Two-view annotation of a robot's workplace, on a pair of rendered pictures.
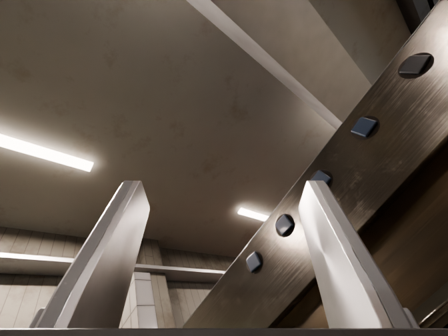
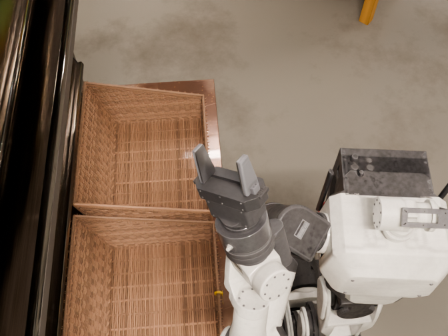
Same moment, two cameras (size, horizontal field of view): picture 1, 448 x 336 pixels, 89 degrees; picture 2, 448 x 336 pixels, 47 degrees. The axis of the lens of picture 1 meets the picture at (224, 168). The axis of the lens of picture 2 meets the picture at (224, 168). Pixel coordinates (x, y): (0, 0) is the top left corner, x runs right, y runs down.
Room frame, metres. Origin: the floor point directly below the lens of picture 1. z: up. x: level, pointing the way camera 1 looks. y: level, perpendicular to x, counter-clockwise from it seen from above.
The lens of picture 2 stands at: (0.26, 0.38, 2.38)
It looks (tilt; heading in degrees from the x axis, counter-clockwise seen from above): 58 degrees down; 242
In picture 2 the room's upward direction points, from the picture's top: straight up
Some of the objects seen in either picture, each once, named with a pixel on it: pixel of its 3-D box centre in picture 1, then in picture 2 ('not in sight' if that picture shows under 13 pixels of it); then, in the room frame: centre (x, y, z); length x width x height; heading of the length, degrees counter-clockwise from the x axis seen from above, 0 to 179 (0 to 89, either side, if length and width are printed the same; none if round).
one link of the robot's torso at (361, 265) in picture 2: not in sight; (375, 231); (-0.29, 0.09, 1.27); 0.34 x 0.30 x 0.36; 149
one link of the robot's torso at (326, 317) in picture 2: not in sight; (338, 309); (-0.27, 0.13, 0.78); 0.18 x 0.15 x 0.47; 158
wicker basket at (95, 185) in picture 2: not in sight; (147, 154); (0.02, -0.73, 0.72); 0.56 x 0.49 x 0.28; 66
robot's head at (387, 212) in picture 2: not in sight; (401, 217); (-0.26, 0.14, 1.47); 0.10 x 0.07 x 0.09; 149
